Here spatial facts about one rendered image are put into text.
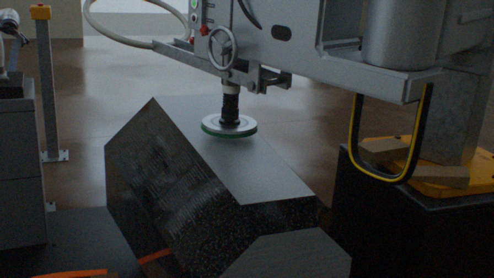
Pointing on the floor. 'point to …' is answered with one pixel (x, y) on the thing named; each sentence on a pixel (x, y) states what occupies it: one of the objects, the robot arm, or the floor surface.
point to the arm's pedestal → (21, 174)
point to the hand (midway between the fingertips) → (9, 38)
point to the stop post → (47, 84)
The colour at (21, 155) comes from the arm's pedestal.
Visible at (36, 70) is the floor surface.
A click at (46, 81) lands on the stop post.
